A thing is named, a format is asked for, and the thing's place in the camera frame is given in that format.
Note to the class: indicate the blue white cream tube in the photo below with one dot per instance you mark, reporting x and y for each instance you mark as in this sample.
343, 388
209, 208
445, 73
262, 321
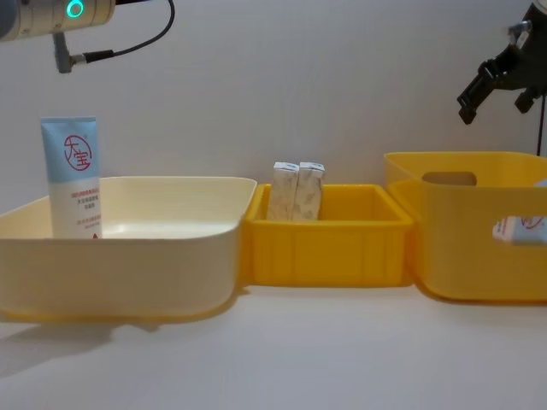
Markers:
519, 230
70, 179

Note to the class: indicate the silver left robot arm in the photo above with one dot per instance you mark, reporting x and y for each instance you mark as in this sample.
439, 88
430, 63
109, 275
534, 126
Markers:
38, 17

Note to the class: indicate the small patterned carton box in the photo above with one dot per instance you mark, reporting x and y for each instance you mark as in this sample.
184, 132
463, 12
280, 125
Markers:
308, 194
282, 192

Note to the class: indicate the cream plastic bin yellow base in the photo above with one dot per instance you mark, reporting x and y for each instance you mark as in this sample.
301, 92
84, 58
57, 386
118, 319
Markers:
128, 265

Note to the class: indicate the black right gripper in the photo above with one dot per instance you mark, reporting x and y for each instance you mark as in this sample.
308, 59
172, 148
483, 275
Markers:
530, 60

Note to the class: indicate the small yellow plastic crate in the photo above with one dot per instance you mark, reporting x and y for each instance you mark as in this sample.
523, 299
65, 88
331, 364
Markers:
325, 252

